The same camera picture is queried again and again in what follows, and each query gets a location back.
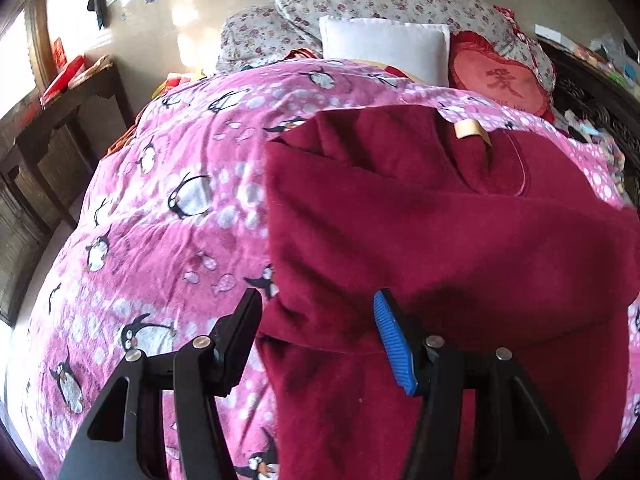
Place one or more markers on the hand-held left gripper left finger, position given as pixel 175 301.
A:
pixel 239 341

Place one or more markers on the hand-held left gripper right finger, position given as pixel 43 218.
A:
pixel 395 342

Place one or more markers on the dark red fleece garment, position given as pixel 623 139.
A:
pixel 415 240

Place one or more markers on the pink penguin print blanket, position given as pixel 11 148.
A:
pixel 165 220

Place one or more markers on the dark wooden table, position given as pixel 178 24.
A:
pixel 60 125

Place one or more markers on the red heart shaped cushion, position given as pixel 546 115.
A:
pixel 500 77

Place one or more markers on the white square pillow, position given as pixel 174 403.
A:
pixel 385 47

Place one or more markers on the red box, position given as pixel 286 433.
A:
pixel 62 77

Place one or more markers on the dark carved wooden headboard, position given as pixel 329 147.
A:
pixel 600 90

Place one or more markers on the floral quilt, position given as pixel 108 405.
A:
pixel 380 5

